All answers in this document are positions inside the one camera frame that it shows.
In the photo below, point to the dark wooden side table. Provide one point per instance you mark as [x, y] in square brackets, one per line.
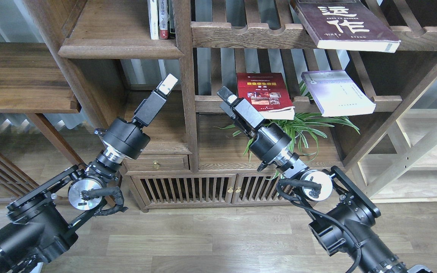
[33, 87]

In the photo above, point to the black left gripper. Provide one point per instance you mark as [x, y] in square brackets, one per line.
[149, 108]

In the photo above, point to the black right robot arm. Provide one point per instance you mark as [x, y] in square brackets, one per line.
[342, 216]

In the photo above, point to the dark maroon large book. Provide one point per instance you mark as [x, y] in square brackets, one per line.
[344, 25]

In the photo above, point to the dark wooden bookshelf cabinet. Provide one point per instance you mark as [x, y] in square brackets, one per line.
[215, 39]

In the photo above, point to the green spider plant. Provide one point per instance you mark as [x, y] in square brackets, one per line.
[309, 127]

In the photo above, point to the light wooden shelf unit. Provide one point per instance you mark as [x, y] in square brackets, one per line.
[403, 167]

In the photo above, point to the red paperback book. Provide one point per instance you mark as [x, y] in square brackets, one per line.
[267, 93]

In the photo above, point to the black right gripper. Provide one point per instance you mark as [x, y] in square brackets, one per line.
[244, 115]

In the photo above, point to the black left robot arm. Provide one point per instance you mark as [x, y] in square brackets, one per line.
[43, 223]

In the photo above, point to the red white upright book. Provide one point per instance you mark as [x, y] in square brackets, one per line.
[163, 16]

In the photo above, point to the pale lavender paperback book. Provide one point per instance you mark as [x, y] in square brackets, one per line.
[336, 94]

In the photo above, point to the dark upright book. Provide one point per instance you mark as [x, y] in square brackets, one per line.
[171, 24]

